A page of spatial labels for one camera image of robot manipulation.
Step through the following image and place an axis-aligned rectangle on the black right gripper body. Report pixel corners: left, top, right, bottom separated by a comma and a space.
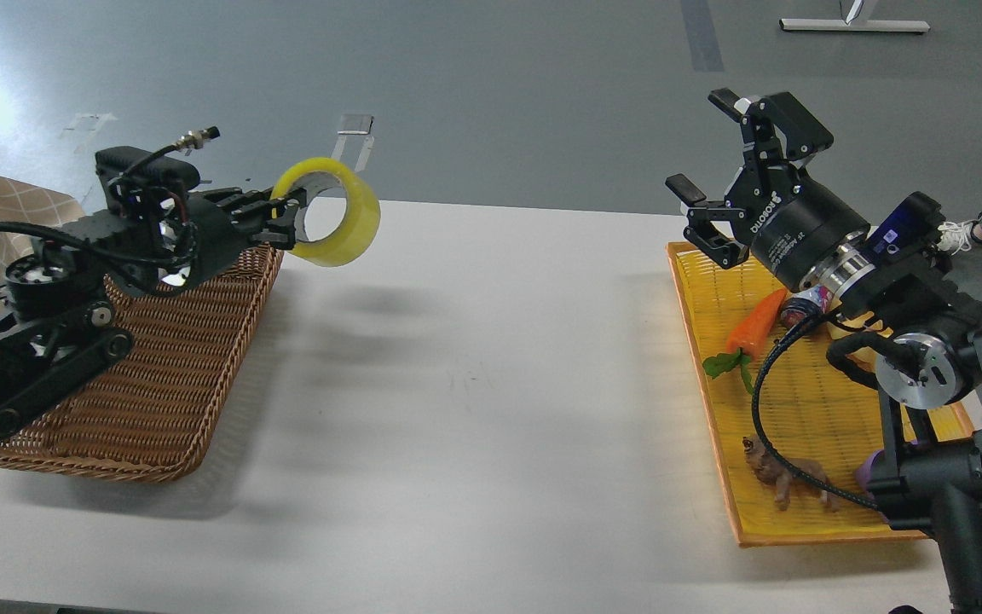
725, 163, 869, 290

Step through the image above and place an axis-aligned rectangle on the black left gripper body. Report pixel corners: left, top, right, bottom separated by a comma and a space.
188, 192, 262, 277

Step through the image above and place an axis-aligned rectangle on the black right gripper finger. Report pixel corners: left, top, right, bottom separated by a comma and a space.
707, 87, 834, 185
665, 174, 749, 269

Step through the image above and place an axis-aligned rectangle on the yellow tape roll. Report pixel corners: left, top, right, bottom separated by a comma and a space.
271, 157, 382, 268

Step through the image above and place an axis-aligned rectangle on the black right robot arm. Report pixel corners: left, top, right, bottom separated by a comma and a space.
666, 89, 982, 613

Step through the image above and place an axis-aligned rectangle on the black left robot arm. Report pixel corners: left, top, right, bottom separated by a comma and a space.
0, 127, 308, 440

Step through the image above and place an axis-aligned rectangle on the small soda can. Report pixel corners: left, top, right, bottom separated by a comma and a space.
778, 285, 833, 329

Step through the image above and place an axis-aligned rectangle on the orange toy carrot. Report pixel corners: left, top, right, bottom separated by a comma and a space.
702, 288, 788, 394

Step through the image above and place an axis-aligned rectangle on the white stand base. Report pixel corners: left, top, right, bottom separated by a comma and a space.
778, 1, 931, 35

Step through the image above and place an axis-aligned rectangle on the white sneaker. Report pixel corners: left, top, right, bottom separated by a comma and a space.
936, 220, 982, 255

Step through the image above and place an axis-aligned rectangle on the yellow woven tray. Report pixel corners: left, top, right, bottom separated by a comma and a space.
667, 241, 976, 547

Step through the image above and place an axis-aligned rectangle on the brown wicker basket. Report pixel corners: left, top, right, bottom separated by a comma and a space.
0, 246, 283, 483

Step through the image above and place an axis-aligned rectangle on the brown toy lion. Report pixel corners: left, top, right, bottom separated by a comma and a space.
742, 435, 831, 512

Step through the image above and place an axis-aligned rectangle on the purple foam block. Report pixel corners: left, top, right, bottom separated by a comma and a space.
852, 449, 883, 501

